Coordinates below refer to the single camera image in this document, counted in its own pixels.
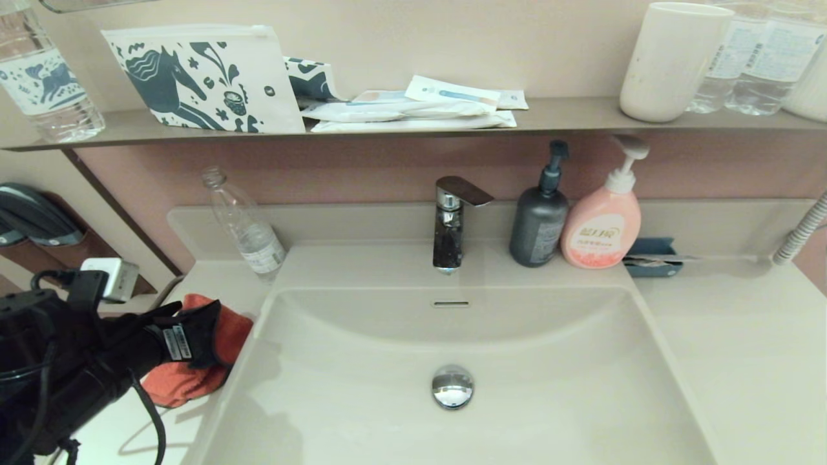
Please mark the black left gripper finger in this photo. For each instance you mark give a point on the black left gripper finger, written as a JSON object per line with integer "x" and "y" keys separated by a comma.
{"x": 194, "y": 309}
{"x": 208, "y": 342}

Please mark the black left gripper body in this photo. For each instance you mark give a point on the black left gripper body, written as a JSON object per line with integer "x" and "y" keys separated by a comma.
{"x": 177, "y": 342}

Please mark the orange microfibre cloth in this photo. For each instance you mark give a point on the orange microfibre cloth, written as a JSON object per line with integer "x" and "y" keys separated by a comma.
{"x": 187, "y": 381}

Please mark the chrome sink faucet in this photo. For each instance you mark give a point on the chrome sink faucet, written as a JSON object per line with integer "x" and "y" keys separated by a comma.
{"x": 448, "y": 239}

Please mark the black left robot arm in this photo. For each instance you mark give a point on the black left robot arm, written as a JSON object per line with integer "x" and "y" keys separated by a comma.
{"x": 58, "y": 361}

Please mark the white ceramic sink basin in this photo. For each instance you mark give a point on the white ceramic sink basin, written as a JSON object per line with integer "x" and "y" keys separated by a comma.
{"x": 452, "y": 361}

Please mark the clear empty plastic bottle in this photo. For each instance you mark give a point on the clear empty plastic bottle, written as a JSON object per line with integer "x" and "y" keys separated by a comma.
{"x": 249, "y": 232}

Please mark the dark grey slipper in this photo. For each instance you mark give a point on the dark grey slipper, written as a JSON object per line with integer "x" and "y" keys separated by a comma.
{"x": 8, "y": 237}
{"x": 35, "y": 213}

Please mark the large horse print pouch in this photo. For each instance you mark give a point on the large horse print pouch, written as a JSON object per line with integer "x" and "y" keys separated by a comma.
{"x": 194, "y": 84}

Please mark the chrome overflow slot cover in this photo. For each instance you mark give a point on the chrome overflow slot cover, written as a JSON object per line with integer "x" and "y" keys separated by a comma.
{"x": 450, "y": 303}

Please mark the chrome drain stopper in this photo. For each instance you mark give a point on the chrome drain stopper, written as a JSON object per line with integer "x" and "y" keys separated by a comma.
{"x": 452, "y": 387}

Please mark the small horse print pouch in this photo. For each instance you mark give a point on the small horse print pouch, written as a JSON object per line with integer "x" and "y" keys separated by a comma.
{"x": 310, "y": 80}

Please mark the bottle with blue deer label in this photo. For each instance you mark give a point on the bottle with blue deer label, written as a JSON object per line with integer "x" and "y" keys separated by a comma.
{"x": 45, "y": 90}

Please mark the long white packet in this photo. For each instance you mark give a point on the long white packet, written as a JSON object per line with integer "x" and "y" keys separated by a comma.
{"x": 387, "y": 110}

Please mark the packet with orange blue print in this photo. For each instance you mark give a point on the packet with orange blue print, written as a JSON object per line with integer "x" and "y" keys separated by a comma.
{"x": 381, "y": 96}

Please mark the flat white packet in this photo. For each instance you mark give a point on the flat white packet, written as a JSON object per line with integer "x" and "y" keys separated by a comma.
{"x": 420, "y": 123}

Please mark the white packet with blue stripe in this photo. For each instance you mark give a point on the white packet with blue stripe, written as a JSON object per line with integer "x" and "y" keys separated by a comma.
{"x": 452, "y": 92}

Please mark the dark grey pump bottle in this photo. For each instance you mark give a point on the dark grey pump bottle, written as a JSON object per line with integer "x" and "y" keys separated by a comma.
{"x": 536, "y": 226}

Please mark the small white sachet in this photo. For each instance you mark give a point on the small white sachet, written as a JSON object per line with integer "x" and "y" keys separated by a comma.
{"x": 513, "y": 99}

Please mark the pink soap pump bottle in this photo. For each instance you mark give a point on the pink soap pump bottle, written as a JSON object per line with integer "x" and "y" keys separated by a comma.
{"x": 601, "y": 226}

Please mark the blue plastic box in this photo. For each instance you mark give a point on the blue plastic box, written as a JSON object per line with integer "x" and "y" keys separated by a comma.
{"x": 649, "y": 248}

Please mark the white plastic cup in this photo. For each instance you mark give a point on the white plastic cup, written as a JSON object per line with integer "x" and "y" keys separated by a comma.
{"x": 672, "y": 64}

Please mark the water bottle with white label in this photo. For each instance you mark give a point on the water bottle with white label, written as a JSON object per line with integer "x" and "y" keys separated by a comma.
{"x": 775, "y": 64}
{"x": 723, "y": 64}

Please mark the white ribbed container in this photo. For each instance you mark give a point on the white ribbed container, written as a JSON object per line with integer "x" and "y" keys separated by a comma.
{"x": 811, "y": 97}

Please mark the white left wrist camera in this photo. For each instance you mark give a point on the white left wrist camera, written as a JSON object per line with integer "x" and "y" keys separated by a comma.
{"x": 119, "y": 278}

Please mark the brown wall pocket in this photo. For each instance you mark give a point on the brown wall pocket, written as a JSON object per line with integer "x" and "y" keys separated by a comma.
{"x": 52, "y": 255}

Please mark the grey brown wall shelf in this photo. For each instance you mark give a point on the grey brown wall shelf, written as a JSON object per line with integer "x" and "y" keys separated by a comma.
{"x": 568, "y": 116}

